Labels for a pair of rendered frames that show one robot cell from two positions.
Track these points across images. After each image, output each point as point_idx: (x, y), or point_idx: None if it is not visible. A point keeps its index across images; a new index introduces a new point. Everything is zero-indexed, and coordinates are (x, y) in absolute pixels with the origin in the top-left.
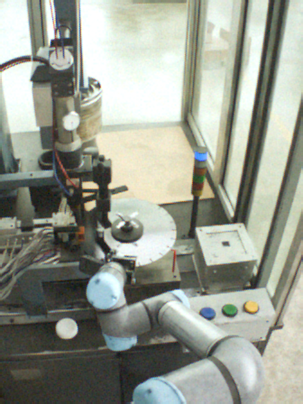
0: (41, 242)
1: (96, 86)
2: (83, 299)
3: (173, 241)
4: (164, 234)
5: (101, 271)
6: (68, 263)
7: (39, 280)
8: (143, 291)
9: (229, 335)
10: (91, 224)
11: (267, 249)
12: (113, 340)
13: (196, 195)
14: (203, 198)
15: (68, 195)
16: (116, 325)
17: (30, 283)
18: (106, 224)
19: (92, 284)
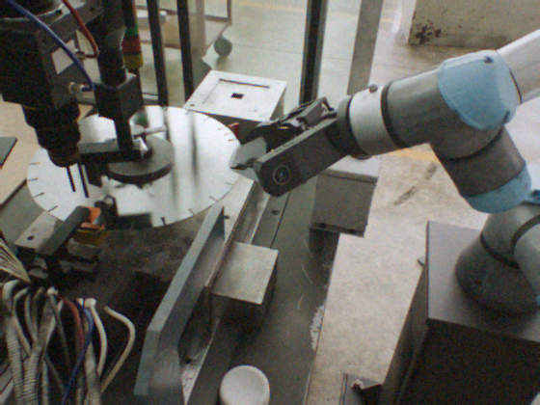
0: (28, 316)
1: None
2: (186, 335)
3: (212, 120)
4: (188, 123)
5: (422, 78)
6: (197, 242)
7: (175, 343)
8: (241, 227)
9: None
10: (77, 200)
11: (316, 38)
12: (524, 175)
13: (139, 64)
14: (84, 117)
15: (61, 112)
16: (514, 143)
17: (165, 372)
18: (140, 146)
19: (492, 73)
